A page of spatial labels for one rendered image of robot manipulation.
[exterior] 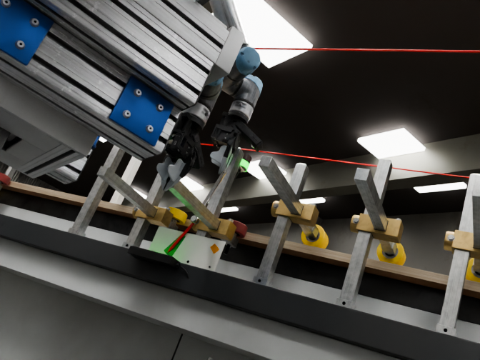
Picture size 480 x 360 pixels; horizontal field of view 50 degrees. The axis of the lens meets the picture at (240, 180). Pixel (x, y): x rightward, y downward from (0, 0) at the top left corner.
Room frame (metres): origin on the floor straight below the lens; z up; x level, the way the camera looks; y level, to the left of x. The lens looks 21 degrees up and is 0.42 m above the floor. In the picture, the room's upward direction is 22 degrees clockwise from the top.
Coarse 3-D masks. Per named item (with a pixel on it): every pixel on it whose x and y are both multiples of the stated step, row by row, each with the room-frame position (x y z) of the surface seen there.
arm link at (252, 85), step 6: (246, 78) 1.48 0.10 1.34; (252, 78) 1.48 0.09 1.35; (258, 78) 1.48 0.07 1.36; (246, 84) 1.47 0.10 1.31; (252, 84) 1.48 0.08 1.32; (258, 84) 1.48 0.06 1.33; (240, 90) 1.47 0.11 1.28; (246, 90) 1.47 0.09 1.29; (252, 90) 1.48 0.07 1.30; (258, 90) 1.49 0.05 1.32; (234, 96) 1.50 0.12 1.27; (240, 96) 1.48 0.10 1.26; (246, 96) 1.48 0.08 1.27; (252, 96) 1.48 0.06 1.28; (258, 96) 1.50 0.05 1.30; (246, 102) 1.48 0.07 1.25; (252, 102) 1.49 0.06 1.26
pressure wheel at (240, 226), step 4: (236, 224) 1.62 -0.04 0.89; (240, 224) 1.62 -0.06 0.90; (244, 224) 1.63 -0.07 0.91; (236, 228) 1.62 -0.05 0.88; (240, 228) 1.63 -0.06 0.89; (244, 228) 1.63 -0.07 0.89; (236, 232) 1.64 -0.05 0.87; (240, 232) 1.63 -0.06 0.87; (244, 232) 1.64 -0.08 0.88; (236, 236) 1.69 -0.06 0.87; (240, 236) 1.67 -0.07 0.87; (244, 236) 1.66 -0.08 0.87; (228, 244) 1.66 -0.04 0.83; (228, 248) 1.66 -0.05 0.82; (224, 252) 1.66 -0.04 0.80
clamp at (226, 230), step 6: (222, 222) 1.54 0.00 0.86; (228, 222) 1.53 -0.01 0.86; (192, 228) 1.61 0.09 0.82; (198, 228) 1.58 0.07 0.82; (204, 228) 1.57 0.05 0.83; (222, 228) 1.54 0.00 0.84; (228, 228) 1.53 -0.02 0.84; (234, 228) 1.56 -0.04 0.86; (210, 234) 1.59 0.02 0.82; (216, 234) 1.56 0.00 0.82; (222, 234) 1.53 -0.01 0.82; (228, 234) 1.54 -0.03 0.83; (228, 240) 1.57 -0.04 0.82
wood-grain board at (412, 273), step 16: (32, 192) 2.27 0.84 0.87; (48, 192) 2.20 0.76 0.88; (112, 208) 2.00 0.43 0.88; (128, 208) 1.96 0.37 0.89; (176, 224) 1.84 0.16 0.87; (240, 240) 1.71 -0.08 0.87; (256, 240) 1.66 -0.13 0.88; (304, 256) 1.61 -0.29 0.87; (320, 256) 1.54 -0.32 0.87; (336, 256) 1.51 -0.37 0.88; (368, 272) 1.51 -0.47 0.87; (384, 272) 1.45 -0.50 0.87; (400, 272) 1.41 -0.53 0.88; (416, 272) 1.39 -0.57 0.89; (432, 272) 1.37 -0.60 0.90; (464, 288) 1.32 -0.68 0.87
